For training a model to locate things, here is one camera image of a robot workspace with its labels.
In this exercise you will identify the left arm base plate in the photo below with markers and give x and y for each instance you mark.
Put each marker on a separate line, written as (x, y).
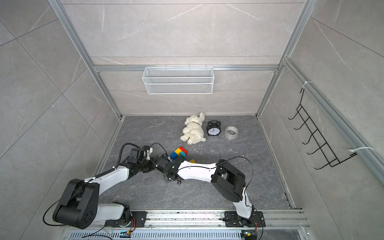
(133, 219)

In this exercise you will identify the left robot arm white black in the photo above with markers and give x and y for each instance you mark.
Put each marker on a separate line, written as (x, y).
(79, 205)

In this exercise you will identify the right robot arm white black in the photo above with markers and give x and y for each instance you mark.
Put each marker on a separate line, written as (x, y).
(227, 180)

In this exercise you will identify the teal lego brick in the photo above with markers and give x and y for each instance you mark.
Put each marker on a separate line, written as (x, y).
(182, 155)

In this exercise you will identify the black alarm clock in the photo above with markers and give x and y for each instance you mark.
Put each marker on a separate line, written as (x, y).
(214, 128)

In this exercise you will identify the white plush dog toy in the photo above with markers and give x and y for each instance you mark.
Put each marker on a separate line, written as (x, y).
(193, 132)

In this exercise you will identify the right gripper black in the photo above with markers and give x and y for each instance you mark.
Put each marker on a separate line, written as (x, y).
(167, 178)

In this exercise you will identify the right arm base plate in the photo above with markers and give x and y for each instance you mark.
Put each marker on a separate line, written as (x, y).
(233, 220)

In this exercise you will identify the black wire hook rack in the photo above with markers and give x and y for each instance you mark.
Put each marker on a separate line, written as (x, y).
(317, 137)

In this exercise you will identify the aluminium mounting rail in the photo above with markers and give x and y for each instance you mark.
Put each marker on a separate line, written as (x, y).
(212, 219)

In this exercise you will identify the long red lego brick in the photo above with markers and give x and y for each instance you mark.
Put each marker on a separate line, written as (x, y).
(183, 150)

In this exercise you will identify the white wire mesh basket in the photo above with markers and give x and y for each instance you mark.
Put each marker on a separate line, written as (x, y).
(178, 80)

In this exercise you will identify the small blue lego brick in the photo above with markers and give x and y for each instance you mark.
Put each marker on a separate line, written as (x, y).
(174, 156)

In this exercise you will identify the grey tape roll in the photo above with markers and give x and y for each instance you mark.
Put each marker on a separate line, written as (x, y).
(231, 132)

